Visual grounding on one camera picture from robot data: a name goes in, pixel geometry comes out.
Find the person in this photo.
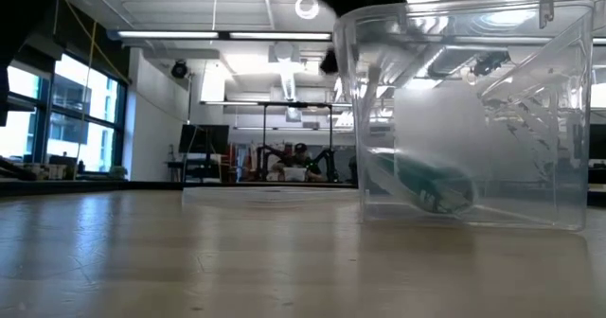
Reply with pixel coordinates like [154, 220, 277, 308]
[272, 142, 328, 184]

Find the black computer monitor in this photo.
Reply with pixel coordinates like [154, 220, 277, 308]
[178, 124, 231, 156]
[588, 122, 606, 161]

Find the black background rig frame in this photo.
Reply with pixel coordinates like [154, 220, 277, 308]
[261, 101, 333, 168]

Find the green elastic bandage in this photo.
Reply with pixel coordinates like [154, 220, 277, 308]
[378, 151, 477, 215]

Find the black ceiling spotlight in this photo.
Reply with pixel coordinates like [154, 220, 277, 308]
[470, 50, 512, 79]
[169, 60, 189, 80]
[319, 47, 340, 76]

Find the clear lid with black handle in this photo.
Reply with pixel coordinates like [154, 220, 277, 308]
[182, 186, 362, 210]

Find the white ring lamp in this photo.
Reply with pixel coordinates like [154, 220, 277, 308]
[294, 0, 322, 22]

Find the clear plastic container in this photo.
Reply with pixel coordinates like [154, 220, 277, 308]
[332, 0, 606, 233]

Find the yellow cable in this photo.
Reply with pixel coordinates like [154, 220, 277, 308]
[59, 0, 133, 182]

